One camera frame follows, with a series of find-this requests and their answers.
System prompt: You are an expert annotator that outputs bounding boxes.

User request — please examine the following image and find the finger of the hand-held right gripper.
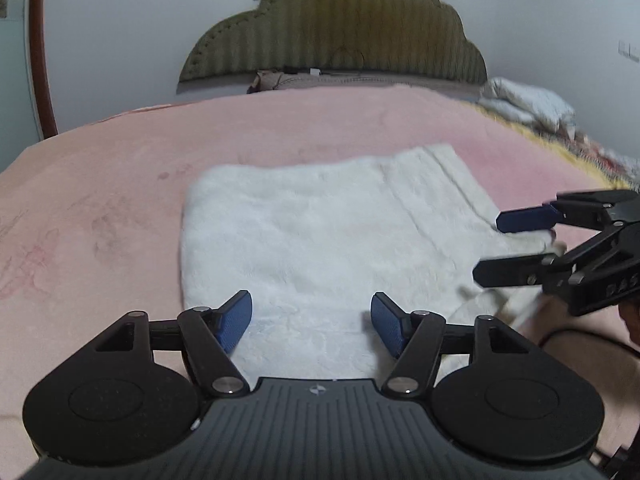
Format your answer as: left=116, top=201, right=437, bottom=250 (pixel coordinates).
left=496, top=189, right=638, bottom=234
left=472, top=223, right=632, bottom=289

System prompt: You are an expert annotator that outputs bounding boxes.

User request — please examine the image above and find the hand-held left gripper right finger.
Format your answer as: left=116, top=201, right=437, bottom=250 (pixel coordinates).
left=370, top=291, right=535, bottom=399

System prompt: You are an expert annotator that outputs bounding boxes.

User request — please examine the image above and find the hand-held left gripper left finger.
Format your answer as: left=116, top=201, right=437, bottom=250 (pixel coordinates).
left=92, top=289, right=253, bottom=398

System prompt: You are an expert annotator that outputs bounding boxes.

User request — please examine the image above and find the white embossed cloth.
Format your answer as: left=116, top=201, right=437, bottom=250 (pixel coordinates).
left=180, top=143, right=569, bottom=385

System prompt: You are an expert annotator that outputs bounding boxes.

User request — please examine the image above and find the person's right hand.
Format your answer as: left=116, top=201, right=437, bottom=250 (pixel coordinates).
left=619, top=301, right=640, bottom=352

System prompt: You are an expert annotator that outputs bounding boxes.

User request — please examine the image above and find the yellow striped cloth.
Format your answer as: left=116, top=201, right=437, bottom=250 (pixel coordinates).
left=465, top=99, right=640, bottom=187

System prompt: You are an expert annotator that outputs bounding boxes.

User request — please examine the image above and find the white printed quilt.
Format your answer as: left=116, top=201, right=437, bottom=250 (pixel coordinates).
left=477, top=77, right=577, bottom=134

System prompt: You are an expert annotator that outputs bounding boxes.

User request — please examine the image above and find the pink blanket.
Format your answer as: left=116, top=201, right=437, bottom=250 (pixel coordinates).
left=0, top=83, right=640, bottom=480

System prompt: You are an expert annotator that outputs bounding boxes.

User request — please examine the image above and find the olive padded headboard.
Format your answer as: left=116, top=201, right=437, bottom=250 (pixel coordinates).
left=177, top=0, right=489, bottom=94

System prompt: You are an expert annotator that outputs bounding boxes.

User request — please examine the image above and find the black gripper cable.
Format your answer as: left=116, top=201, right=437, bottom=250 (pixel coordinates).
left=539, top=328, right=640, bottom=480

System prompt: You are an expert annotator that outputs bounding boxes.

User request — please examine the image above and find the brown wooden door frame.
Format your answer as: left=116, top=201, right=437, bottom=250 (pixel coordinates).
left=27, top=0, right=59, bottom=141

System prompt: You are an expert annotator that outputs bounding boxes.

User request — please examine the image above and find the paper wall sticker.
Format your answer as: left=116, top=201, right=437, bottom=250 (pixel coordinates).
left=0, top=0, right=27, bottom=23

